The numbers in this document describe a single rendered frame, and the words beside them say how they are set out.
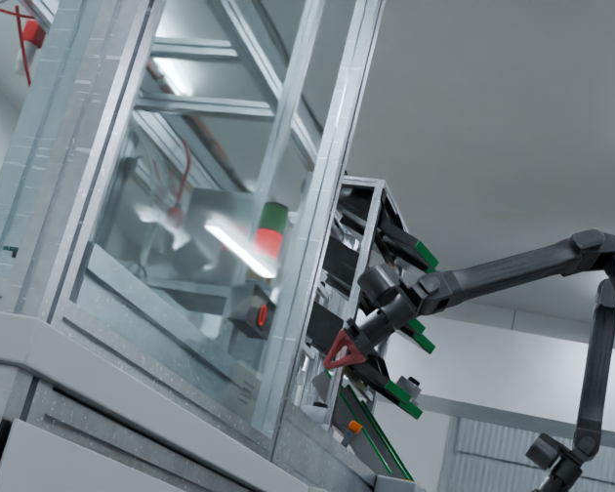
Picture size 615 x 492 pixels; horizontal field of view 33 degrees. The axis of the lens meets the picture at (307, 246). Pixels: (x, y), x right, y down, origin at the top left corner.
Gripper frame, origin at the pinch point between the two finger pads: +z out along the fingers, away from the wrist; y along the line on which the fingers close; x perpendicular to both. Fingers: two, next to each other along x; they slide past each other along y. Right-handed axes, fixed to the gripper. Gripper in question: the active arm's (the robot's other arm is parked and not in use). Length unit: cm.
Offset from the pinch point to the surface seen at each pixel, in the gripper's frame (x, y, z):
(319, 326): -17.4, -23.0, -3.1
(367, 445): 11.5, -20.7, 3.9
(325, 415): 8.7, 2.0, 6.0
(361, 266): -21.1, -18.8, -18.6
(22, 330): 40, 138, 10
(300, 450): 32, 63, 8
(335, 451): 29, 46, 5
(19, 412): 43, 135, 14
